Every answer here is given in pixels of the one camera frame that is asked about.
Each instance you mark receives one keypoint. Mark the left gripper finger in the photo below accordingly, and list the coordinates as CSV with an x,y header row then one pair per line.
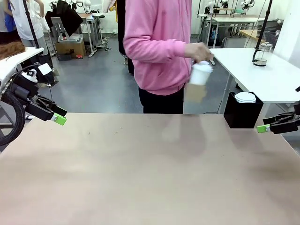
x,y
52,105
59,120

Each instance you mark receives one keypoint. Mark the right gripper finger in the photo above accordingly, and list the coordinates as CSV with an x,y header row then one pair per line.
x,y
276,127
281,118

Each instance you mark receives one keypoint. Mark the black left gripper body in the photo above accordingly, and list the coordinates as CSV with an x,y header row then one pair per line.
x,y
28,98

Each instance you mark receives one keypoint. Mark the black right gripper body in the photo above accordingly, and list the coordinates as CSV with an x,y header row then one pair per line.
x,y
298,118

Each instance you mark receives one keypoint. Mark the glass french press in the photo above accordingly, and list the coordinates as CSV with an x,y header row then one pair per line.
x,y
262,55

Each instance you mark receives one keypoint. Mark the white paper cup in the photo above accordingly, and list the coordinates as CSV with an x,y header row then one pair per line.
x,y
199,76

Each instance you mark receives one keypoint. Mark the person's right forearm pink sleeve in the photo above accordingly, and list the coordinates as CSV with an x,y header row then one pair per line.
x,y
159,48

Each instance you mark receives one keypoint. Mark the stack of white cup lids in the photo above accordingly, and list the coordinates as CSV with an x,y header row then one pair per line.
x,y
245,97

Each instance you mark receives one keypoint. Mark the person's right hand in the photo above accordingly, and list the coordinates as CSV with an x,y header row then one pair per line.
x,y
199,52

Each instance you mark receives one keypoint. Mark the black lid holder box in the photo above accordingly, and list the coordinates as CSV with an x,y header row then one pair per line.
x,y
243,114

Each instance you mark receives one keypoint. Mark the small white side table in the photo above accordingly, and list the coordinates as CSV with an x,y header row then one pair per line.
x,y
16,56

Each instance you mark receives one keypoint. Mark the large white side table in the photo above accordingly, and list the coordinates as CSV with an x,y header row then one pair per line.
x,y
257,75

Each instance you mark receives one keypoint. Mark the brown furry bundle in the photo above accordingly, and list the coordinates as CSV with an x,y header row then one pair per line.
x,y
10,50

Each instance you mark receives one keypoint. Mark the cardboard box on floor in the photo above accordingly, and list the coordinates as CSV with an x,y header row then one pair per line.
x,y
70,48

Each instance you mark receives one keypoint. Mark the grey plastic bin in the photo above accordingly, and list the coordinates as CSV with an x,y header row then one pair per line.
x,y
70,38

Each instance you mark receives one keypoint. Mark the black stand pole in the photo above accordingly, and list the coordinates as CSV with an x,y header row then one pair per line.
x,y
262,30
31,25

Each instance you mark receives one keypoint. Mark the bystander in white shirt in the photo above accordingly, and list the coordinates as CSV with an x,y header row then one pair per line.
x,y
28,21

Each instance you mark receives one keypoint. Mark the bystander in blue top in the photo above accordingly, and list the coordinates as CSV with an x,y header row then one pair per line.
x,y
7,18

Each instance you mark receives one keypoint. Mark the wooden background table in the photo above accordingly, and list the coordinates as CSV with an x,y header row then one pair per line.
x,y
250,34

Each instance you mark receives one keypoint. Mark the black cloth cover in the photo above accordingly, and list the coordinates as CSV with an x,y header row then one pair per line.
x,y
68,16

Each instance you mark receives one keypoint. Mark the bystander in black clothes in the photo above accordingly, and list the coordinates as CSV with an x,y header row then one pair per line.
x,y
122,30

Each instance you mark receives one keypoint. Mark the black trousers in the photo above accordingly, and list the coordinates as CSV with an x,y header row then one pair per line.
x,y
161,103

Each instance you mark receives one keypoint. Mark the white background workbench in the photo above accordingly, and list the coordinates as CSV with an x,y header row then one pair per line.
x,y
234,20

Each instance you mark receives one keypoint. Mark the pink hoodie torso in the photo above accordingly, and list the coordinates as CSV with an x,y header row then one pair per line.
x,y
159,47

